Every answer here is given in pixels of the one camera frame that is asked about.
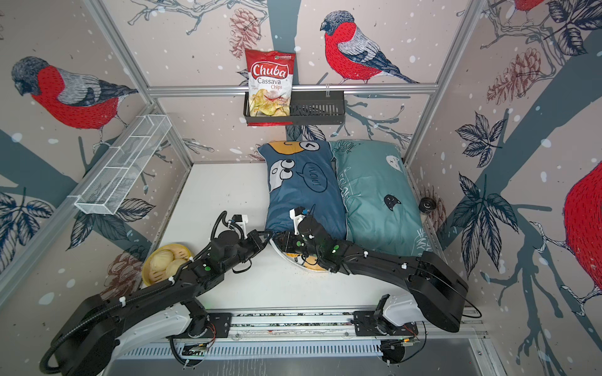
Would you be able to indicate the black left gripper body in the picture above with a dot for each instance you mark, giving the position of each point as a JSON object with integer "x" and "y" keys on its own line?
{"x": 248, "y": 248}

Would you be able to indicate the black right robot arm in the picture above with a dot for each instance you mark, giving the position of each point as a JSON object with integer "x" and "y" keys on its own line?
{"x": 435, "y": 293}

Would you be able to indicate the yellow steamer basket with dumplings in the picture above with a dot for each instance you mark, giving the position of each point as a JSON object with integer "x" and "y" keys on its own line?
{"x": 164, "y": 263}

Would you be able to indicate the black wire shelf basket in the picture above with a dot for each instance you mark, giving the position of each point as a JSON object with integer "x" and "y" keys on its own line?
{"x": 306, "y": 108}

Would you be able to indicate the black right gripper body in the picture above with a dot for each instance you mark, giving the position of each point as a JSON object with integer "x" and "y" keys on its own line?
{"x": 298, "y": 245}

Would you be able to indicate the red Chuba chips bag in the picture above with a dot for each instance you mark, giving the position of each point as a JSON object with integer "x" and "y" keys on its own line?
{"x": 270, "y": 82}

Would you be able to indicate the blue cartoon pillow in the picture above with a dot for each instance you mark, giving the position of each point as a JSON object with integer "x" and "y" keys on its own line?
{"x": 300, "y": 175}

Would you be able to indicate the white wire mesh basket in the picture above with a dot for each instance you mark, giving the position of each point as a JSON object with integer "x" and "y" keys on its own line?
{"x": 110, "y": 186}

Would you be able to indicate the green cat pillow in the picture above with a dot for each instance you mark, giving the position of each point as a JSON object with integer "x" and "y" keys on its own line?
{"x": 382, "y": 214}

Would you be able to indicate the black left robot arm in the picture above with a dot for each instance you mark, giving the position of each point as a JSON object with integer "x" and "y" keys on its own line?
{"x": 86, "y": 343}

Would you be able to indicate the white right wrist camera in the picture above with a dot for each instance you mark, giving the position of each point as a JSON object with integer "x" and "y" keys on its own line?
{"x": 297, "y": 215}

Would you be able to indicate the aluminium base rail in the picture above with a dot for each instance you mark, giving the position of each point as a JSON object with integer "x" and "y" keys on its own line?
{"x": 250, "y": 335}

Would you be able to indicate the black-capped spice jar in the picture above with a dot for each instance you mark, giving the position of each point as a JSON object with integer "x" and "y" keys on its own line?
{"x": 427, "y": 205}

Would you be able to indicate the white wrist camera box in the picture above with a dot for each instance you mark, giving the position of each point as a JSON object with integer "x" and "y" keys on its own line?
{"x": 240, "y": 219}

